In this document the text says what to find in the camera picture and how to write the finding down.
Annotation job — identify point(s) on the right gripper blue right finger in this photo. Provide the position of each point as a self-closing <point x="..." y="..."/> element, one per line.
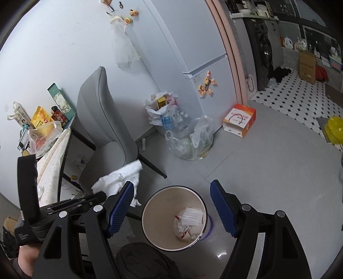
<point x="226" y="205"/>

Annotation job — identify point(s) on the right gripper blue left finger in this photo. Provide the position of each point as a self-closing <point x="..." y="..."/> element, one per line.
<point x="118" y="209"/>

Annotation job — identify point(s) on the white tissue paper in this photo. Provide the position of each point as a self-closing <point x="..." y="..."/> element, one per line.
<point x="112" y="183"/>

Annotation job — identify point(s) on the white round trash bin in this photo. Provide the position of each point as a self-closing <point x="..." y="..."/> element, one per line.
<point x="175" y="218"/>

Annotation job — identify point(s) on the person's left hand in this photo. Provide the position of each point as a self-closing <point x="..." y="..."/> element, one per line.
<point x="28" y="254"/>

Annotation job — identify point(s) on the white crumpled plastic bag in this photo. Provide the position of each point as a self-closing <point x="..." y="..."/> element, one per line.
<point x="40" y="191"/>

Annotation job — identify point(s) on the floral white tablecloth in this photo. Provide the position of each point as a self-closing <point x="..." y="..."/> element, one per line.
<point x="48" y="168"/>

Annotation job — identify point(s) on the grey upholstered chair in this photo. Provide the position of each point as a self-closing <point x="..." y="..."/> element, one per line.
<point x="99" y="116"/>

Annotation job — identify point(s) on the clear plastic bag on floor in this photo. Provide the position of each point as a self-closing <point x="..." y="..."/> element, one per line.
<point x="193" y="141"/>

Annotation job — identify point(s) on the clear plastic bag on table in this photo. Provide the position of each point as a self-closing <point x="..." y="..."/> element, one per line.
<point x="43" y="138"/>

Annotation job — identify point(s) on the orange white gift box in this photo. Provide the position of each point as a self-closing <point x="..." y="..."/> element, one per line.
<point x="239" y="120"/>

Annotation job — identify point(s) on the white bag of bottles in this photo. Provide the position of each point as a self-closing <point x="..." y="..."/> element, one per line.
<point x="164" y="113"/>

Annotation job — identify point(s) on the yellow snack bag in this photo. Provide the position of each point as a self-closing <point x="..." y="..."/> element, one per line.
<point x="40" y="117"/>

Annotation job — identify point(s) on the white paper tote bag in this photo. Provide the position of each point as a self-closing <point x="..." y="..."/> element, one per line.
<point x="19" y="115"/>

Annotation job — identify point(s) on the red bottle with black cap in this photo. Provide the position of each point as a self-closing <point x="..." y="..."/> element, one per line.
<point x="57" y="115"/>

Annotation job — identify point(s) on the green tall box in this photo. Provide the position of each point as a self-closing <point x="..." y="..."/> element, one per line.
<point x="62" y="101"/>

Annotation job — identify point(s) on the yellow plastic bag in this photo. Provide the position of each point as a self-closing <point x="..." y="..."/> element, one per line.
<point x="333" y="130"/>

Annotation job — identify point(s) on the white mesh bag hanging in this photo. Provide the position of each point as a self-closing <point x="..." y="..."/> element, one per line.
<point x="124" y="51"/>

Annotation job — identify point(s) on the brown cardboard box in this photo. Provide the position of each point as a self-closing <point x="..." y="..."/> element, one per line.
<point x="307" y="67"/>

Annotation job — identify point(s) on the white refrigerator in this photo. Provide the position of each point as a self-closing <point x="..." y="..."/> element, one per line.
<point x="186" y="49"/>

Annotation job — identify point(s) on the black washing machine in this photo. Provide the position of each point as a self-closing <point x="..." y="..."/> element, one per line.
<point x="261" y="50"/>

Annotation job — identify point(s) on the black wire basket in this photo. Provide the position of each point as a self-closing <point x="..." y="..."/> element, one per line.
<point x="24" y="138"/>

